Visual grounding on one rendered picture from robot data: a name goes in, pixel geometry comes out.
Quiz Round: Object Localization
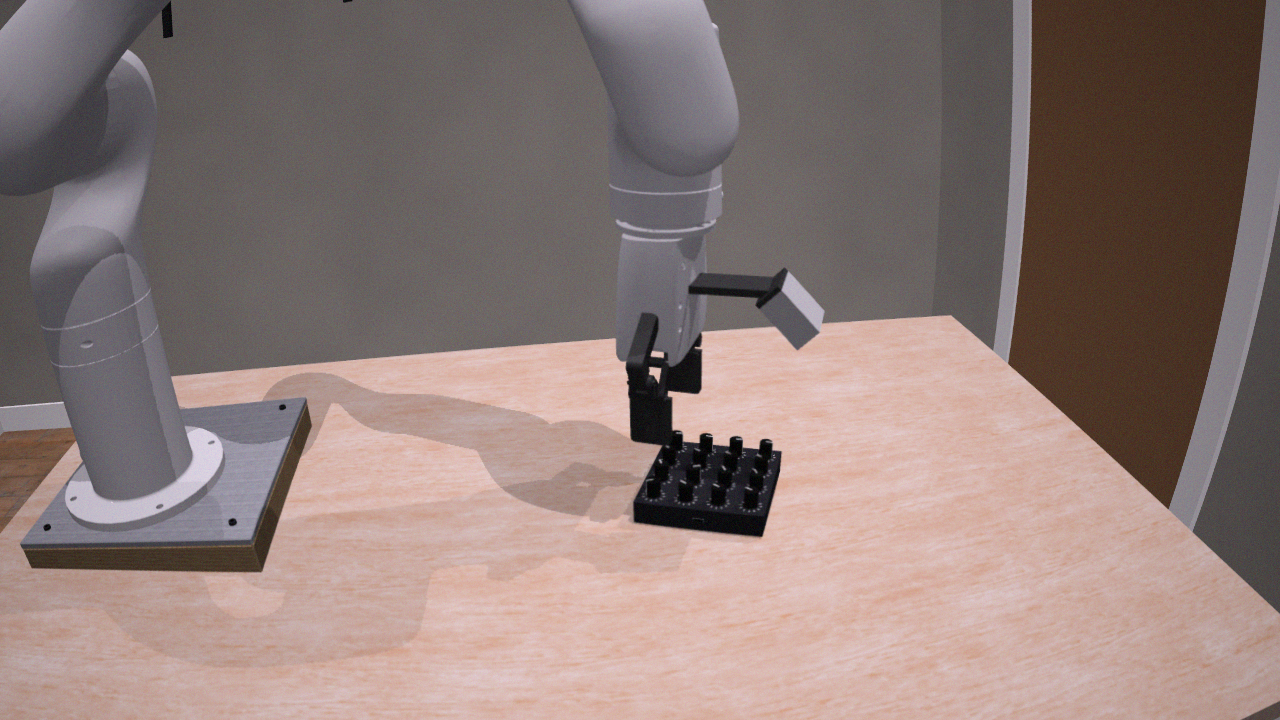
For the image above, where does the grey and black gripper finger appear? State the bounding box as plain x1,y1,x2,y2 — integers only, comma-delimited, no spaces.
626,313,672,446
669,333,701,395

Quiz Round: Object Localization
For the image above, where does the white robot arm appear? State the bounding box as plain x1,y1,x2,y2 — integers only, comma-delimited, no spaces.
0,0,824,532

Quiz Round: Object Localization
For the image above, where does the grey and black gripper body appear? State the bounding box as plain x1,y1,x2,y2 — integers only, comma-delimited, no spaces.
616,219,716,366

